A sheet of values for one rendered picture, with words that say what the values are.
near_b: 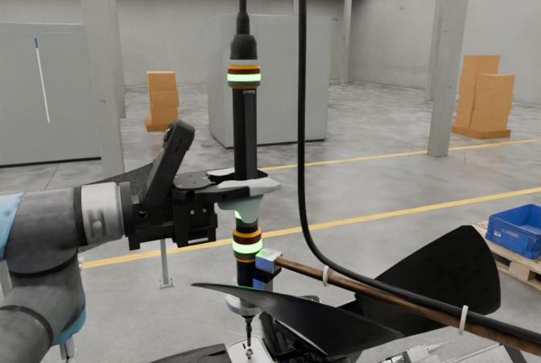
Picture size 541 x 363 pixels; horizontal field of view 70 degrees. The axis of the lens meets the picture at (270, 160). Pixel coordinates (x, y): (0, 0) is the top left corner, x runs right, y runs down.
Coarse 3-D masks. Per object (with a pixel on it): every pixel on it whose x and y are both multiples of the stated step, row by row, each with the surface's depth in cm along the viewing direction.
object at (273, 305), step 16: (208, 288) 45; (224, 288) 41; (240, 288) 40; (256, 304) 50; (272, 304) 45; (288, 304) 41; (304, 304) 39; (320, 304) 38; (288, 320) 52; (304, 320) 47; (320, 320) 43; (336, 320) 41; (352, 320) 39; (368, 320) 37; (304, 336) 57; (320, 336) 50; (336, 336) 46; (352, 336) 43; (368, 336) 41; (384, 336) 39; (400, 336) 38; (336, 352) 52; (352, 352) 48
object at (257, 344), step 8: (256, 336) 68; (232, 344) 67; (240, 344) 67; (256, 344) 67; (264, 344) 67; (232, 352) 66; (240, 352) 66; (256, 352) 65; (264, 352) 65; (232, 360) 64; (240, 360) 64; (248, 360) 64; (256, 360) 64; (264, 360) 64; (272, 360) 63
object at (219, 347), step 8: (216, 344) 68; (224, 344) 67; (184, 352) 68; (192, 352) 67; (200, 352) 67; (208, 352) 66; (216, 352) 65; (224, 352) 65; (160, 360) 68; (168, 360) 67; (176, 360) 66; (184, 360) 65; (192, 360) 65; (200, 360) 64; (208, 360) 64; (216, 360) 64; (224, 360) 64
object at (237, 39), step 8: (240, 16) 49; (248, 16) 49; (240, 24) 49; (248, 24) 49; (240, 32) 49; (248, 32) 50; (232, 40) 50; (240, 40) 49; (248, 40) 49; (232, 48) 50; (240, 48) 49; (248, 48) 49; (256, 48) 50; (232, 56) 50; (240, 56) 49; (248, 56) 49; (256, 56) 50; (240, 264) 58; (248, 264) 58; (240, 272) 58; (248, 272) 58; (240, 280) 59; (248, 280) 58
